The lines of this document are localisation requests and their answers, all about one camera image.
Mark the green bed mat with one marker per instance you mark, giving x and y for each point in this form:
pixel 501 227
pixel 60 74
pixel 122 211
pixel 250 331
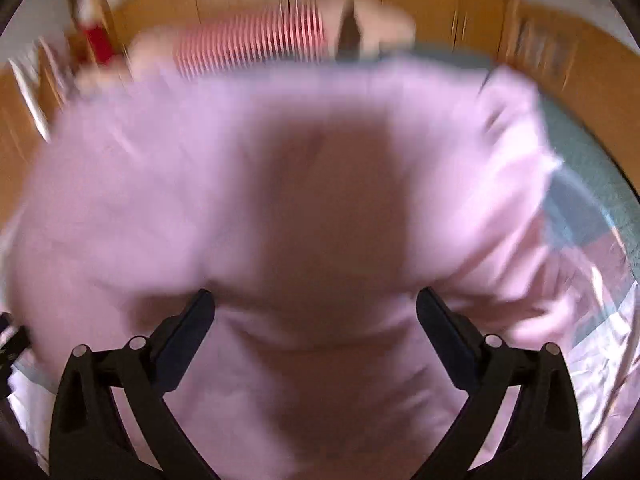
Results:
pixel 593 212

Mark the wooden bed headboard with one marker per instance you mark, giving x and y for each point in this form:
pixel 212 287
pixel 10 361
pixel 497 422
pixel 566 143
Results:
pixel 34 87

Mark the plaid pink grey bed sheet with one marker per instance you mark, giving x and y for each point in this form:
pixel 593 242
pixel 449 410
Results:
pixel 600 319

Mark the red cloth on chair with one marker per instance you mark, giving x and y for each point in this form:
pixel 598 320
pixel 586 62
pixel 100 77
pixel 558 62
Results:
pixel 99 43

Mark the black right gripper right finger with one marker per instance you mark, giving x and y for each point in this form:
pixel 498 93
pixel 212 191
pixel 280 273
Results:
pixel 520 420

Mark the pink jacket with black stripes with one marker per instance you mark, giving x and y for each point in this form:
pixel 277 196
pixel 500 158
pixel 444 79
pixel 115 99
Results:
pixel 414 117

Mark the wooden bed footboard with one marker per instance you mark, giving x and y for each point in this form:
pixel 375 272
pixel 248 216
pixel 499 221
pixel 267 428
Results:
pixel 592 74

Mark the large beige striped plush toy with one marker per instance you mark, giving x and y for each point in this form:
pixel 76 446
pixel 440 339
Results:
pixel 307 31

